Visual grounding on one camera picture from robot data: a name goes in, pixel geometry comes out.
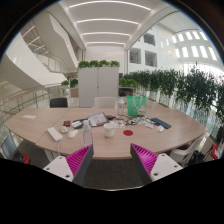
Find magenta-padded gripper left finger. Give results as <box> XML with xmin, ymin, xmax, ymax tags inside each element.
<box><xmin>43</xmin><ymin>144</ymin><xmax>95</xmax><ymax>187</ymax></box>

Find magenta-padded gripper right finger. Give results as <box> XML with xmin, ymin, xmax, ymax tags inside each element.
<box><xmin>130</xmin><ymin>143</ymin><xmax>184</xmax><ymax>186</ymax></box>

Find white plastic chair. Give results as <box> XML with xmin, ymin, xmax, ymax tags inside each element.
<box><xmin>169</xmin><ymin>134</ymin><xmax>205</xmax><ymax>168</ymax></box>

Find white power strip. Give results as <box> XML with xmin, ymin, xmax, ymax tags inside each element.
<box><xmin>46</xmin><ymin>126</ymin><xmax>64</xmax><ymax>143</ymax></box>

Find white computer mouse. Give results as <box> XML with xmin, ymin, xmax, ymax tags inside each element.
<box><xmin>67</xmin><ymin>129</ymin><xmax>80</xmax><ymax>139</ymax></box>

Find grey chair with red seat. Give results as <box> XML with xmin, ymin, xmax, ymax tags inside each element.
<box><xmin>1</xmin><ymin>134</ymin><xmax>32</xmax><ymax>165</ymax></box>

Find dark blue flat keyboard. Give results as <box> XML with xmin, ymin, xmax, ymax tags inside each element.
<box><xmin>150</xmin><ymin>117</ymin><xmax>172</xmax><ymax>130</ymax></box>

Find small white card box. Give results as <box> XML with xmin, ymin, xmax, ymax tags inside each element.
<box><xmin>71</xmin><ymin>120</ymin><xmax>83</xmax><ymax>129</ymax></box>

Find black notebook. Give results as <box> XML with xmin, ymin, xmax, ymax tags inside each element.
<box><xmin>73</xmin><ymin>118</ymin><xmax>91</xmax><ymax>129</ymax></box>

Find white paper slip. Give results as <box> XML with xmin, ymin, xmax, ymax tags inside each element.
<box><xmin>21</xmin><ymin>114</ymin><xmax>38</xmax><ymax>120</ymax></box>

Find colourful sticker sheet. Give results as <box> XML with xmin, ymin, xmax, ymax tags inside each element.
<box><xmin>113</xmin><ymin>120</ymin><xmax>126</xmax><ymax>129</ymax></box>

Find white ceramic cup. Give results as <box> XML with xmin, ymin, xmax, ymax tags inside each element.
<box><xmin>103</xmin><ymin>122</ymin><xmax>116</xmax><ymax>138</ymax></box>

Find brown booklet with white page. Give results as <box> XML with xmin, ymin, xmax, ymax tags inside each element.
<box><xmin>87</xmin><ymin>111</ymin><xmax>109</xmax><ymax>128</ymax></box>

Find black chair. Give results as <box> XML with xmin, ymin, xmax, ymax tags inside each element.
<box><xmin>49</xmin><ymin>97</ymin><xmax>69</xmax><ymax>108</ymax></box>

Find green tote bag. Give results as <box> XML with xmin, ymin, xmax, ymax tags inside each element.
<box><xmin>126</xmin><ymin>95</ymin><xmax>148</xmax><ymax>117</ymax></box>

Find clear jar with white lid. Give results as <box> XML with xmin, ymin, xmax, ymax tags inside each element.
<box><xmin>116</xmin><ymin>97</ymin><xmax>126</xmax><ymax>118</ymax></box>

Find glass railing with wooden handrail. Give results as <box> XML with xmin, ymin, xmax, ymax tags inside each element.
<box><xmin>0</xmin><ymin>83</ymin><xmax>63</xmax><ymax>116</ymax></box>

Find row of green plants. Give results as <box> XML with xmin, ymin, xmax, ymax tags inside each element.
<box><xmin>118</xmin><ymin>64</ymin><xmax>224</xmax><ymax>124</ymax></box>

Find small planter with green plants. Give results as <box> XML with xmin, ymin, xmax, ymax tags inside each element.
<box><xmin>60</xmin><ymin>78</ymin><xmax>80</xmax><ymax>98</ymax></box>

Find white cabinet with plants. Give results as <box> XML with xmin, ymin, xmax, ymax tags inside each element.
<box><xmin>77</xmin><ymin>59</ymin><xmax>121</xmax><ymax>108</ymax></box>

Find ceiling light strips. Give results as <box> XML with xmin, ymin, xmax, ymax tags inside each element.
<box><xmin>68</xmin><ymin>0</ymin><xmax>153</xmax><ymax>46</ymax></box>

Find white power strip cable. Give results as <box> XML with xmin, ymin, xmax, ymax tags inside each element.
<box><xmin>57</xmin><ymin>139</ymin><xmax>64</xmax><ymax>158</ymax></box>

